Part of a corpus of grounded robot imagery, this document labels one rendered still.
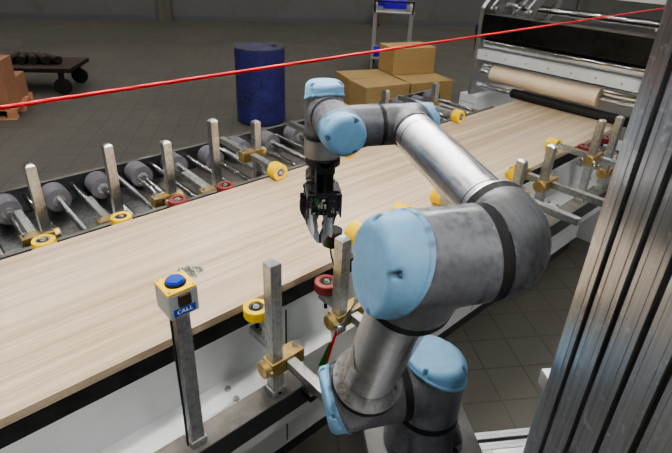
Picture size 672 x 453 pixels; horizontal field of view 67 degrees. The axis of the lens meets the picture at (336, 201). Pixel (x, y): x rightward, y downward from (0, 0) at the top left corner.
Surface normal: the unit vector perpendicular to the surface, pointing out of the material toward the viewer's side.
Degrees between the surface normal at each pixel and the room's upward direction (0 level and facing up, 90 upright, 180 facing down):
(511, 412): 0
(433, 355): 7
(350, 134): 90
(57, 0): 90
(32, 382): 0
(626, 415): 90
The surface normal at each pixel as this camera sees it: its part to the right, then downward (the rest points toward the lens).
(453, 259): 0.24, -0.13
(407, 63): 0.38, 0.44
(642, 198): -0.99, 0.04
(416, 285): 0.22, 0.24
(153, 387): 0.67, 0.36
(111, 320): 0.04, -0.89
